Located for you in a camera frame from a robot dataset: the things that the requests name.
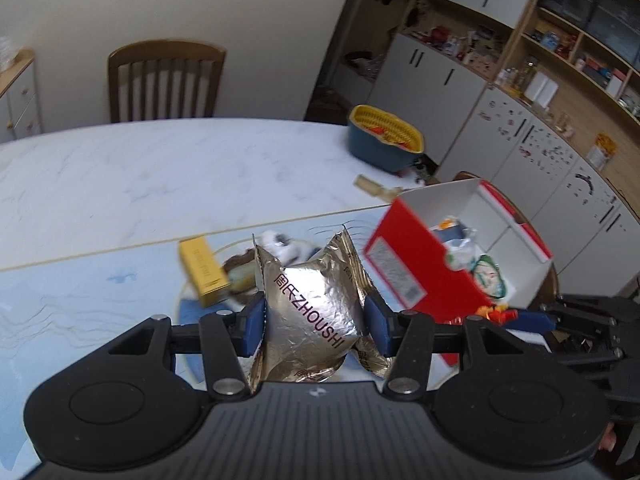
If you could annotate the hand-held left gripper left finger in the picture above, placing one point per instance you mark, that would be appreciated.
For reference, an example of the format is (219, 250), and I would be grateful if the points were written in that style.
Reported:
(255, 325)

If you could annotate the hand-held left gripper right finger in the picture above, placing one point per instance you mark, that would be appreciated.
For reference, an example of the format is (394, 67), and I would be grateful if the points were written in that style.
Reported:
(376, 325)

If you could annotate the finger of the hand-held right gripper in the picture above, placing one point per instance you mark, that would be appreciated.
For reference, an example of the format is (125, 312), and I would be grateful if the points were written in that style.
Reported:
(585, 305)
(537, 322)

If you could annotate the gold foil packet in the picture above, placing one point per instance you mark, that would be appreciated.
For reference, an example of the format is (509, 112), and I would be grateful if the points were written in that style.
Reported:
(310, 320)

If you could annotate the brown scrunchie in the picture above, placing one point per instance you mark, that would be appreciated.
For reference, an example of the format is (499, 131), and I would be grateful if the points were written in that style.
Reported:
(231, 261)

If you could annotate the green tassel doll charm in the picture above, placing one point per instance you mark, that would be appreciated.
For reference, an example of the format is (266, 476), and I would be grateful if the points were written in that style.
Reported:
(487, 275)

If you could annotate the red cardboard box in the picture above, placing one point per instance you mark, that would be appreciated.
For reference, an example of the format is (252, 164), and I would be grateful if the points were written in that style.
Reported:
(400, 240)

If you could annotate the white and grey pouch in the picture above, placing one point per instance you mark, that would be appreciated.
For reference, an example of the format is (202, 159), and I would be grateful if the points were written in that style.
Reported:
(462, 250)

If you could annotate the person's right hand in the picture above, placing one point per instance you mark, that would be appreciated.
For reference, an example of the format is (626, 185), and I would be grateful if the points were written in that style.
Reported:
(607, 436)

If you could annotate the pale green oval stone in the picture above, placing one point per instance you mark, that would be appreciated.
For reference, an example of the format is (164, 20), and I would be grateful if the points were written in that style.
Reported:
(243, 273)

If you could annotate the yellow small box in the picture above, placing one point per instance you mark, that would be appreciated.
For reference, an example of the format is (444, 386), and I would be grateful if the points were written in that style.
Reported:
(202, 270)

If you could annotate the translucent beige block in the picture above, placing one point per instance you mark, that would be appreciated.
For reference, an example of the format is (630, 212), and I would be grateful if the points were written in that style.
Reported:
(369, 184)
(390, 195)

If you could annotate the brown wooden chair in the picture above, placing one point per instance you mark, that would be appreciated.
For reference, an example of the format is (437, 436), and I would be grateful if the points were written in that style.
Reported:
(467, 176)

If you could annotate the blue basin with yellow strainer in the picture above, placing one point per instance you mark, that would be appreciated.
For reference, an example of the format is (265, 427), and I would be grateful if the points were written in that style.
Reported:
(370, 147)

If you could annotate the white flat container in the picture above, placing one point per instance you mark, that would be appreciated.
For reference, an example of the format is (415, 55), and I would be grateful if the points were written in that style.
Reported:
(542, 87)

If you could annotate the yellow liquid bottle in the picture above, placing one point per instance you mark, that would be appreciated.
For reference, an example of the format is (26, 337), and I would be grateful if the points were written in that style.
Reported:
(529, 75)

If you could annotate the wooden slatted chair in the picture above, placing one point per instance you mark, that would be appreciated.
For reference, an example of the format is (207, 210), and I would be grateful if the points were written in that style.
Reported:
(165, 50)

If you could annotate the wooden sideboard with white doors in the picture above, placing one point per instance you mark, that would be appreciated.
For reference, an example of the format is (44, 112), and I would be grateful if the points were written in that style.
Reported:
(20, 105)

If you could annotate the clear plastic bag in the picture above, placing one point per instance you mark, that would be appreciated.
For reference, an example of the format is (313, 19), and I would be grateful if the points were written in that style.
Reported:
(7, 50)

